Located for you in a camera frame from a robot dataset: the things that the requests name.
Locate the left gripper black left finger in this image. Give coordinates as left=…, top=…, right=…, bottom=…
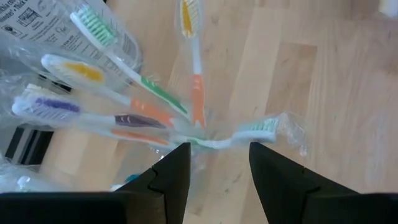
left=116, top=142, right=192, bottom=224

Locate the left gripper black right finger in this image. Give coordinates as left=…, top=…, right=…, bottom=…
left=248, top=141, right=358, bottom=224

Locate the teal toothpaste tube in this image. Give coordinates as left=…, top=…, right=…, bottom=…
left=110, top=173, right=142, bottom=191

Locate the green toothbrush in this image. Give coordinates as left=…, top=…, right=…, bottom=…
left=172, top=111, right=308, bottom=156
left=68, top=3, right=190, bottom=118

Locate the blue toothbrush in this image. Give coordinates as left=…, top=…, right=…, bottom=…
left=0, top=161, right=72, bottom=194

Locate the white wipes canister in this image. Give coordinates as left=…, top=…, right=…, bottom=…
left=0, top=0, right=144, bottom=94

